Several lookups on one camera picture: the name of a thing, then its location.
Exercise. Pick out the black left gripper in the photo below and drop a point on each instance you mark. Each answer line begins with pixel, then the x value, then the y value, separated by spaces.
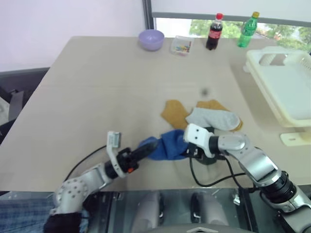
pixel 127 160

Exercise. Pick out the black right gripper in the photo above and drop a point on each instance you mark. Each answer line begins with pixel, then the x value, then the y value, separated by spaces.
pixel 195 152

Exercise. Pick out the blue sock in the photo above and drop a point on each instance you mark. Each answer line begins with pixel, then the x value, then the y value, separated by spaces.
pixel 173 143
pixel 156 155

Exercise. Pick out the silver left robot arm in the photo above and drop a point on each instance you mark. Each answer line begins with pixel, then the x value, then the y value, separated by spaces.
pixel 80 182

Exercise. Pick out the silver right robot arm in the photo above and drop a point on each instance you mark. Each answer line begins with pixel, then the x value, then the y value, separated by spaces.
pixel 257 165

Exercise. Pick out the clear plastic container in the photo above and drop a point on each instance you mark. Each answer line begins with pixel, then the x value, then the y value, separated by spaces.
pixel 181 46

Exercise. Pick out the white plastic basket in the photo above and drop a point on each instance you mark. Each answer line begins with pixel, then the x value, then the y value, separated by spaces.
pixel 286 87

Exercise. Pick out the light grey sock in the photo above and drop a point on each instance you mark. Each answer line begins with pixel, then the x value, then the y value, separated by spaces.
pixel 213 119

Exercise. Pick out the mustard yellow sock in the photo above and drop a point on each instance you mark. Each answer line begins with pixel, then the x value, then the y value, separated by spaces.
pixel 175 114
pixel 211 104

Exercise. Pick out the grey rounded robot leg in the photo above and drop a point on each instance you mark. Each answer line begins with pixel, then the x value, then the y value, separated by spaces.
pixel 149 208

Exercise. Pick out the grey robot torso edge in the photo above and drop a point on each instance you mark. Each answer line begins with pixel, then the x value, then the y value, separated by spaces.
pixel 199 229

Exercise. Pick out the cream plastic lid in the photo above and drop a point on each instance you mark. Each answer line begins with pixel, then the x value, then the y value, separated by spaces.
pixel 296 138

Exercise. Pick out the purple plastic bowl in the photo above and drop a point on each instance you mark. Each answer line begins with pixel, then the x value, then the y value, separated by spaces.
pixel 151 41

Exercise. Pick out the cola bottle with red cap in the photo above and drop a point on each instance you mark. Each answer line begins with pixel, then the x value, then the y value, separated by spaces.
pixel 214 34

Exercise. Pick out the green bottle with yellow cap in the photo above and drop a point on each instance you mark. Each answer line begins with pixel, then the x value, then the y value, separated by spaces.
pixel 247 32

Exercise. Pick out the blue denim trouser leg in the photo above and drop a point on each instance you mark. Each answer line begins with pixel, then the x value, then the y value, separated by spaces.
pixel 24 213

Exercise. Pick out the black chair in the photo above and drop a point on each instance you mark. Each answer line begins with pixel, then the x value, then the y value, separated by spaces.
pixel 22 80

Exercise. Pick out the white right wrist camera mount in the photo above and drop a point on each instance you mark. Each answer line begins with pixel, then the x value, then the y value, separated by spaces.
pixel 196 136

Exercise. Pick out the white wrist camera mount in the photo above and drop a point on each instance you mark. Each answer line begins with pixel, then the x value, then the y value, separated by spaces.
pixel 196 136
pixel 114 140

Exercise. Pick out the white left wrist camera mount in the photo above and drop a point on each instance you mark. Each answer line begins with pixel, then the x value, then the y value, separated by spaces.
pixel 114 140

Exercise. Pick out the dark window frame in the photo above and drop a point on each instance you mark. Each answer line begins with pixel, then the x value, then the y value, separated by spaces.
pixel 147 19

